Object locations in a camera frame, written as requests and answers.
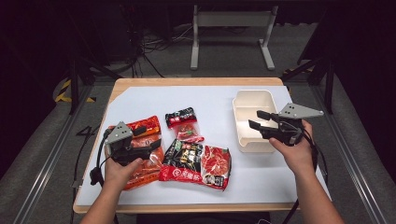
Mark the aluminium floor rail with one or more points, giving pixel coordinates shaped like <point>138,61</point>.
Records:
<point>351,155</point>
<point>46,168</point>

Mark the wooden table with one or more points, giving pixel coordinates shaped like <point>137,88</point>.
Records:
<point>186,81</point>

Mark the yellow black floor tape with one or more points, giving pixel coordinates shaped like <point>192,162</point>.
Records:
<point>63,91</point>

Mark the person's dark clothing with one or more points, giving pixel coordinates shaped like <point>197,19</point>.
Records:
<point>202,218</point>

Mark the large red black packet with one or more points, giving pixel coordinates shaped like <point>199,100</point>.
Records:
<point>199,165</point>

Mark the black metal stand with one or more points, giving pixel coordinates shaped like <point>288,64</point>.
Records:
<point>74,81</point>
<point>328,84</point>

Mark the orange noodle packet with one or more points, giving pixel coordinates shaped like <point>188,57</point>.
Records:
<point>149,169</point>

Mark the person's right hand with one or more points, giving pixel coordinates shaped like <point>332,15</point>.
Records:
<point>295,155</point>

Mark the white metal stand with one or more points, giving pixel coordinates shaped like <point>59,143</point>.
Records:
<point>232,19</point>

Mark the person's left hand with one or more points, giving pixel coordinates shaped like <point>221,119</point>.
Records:
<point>120,174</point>

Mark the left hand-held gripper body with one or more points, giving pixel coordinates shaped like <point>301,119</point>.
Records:
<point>120,133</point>

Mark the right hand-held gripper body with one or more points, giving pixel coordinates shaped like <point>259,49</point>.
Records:
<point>289,127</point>

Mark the small black red packet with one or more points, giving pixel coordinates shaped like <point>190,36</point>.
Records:
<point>184,124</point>

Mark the white plastic container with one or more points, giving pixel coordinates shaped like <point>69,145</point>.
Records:
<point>249,102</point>

